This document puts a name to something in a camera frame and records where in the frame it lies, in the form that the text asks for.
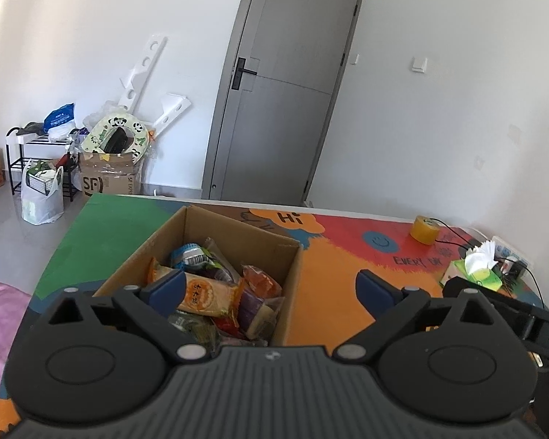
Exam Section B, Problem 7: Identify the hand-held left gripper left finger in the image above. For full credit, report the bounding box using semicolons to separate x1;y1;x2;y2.
39;269;211;364

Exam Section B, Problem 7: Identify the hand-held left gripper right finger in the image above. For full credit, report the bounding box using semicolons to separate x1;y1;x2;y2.
334;270;508;363

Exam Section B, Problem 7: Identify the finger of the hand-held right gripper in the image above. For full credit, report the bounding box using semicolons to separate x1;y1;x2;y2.
443;275;534;340

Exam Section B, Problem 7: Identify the orange cracker packet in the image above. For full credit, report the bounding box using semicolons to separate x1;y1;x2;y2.
147;257;245;318

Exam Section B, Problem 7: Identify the blue snack packet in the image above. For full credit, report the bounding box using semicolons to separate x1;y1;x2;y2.
171;243;211;268

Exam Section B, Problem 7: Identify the dark green snack packet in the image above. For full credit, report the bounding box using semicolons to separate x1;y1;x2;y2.
169;312;220;353

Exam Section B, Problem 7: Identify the red snack packet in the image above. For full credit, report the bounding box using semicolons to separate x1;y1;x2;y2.
213;315;241;337

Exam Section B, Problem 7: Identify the purple mochi packet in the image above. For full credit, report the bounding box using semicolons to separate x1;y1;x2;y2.
235;289;270;334

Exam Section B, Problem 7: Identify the orange snack packet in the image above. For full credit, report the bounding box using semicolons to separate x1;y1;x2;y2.
242;264;282;298

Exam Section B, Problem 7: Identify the green tissue box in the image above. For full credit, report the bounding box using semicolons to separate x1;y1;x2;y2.
440;240;504;291

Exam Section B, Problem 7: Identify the yellow tape roll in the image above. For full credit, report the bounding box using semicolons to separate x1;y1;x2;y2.
410;215;440;244

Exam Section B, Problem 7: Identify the black charger plug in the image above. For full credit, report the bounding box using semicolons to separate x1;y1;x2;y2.
498;260;524;279

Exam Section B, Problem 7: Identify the white power strip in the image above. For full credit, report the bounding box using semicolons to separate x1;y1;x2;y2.
489;236;534;268

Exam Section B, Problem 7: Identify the white plastic bag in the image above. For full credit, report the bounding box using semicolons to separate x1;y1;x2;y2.
20;160;65;226

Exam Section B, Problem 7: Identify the short white foam board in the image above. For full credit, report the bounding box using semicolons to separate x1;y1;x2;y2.
151;93;192;135

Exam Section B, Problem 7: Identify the black shoe rack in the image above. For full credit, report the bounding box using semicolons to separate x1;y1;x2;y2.
5;125;81;202

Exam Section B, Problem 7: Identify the blue plastic bag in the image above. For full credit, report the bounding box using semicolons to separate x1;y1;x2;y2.
43;103;76;133

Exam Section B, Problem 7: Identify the grey door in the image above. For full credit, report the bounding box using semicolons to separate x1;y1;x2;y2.
201;0;366;206

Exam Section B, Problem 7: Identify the long white foam board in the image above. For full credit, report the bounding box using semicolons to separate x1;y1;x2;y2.
116;34;168;110

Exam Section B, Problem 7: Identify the black door handle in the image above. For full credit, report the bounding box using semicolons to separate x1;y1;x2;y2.
231;57;258;90

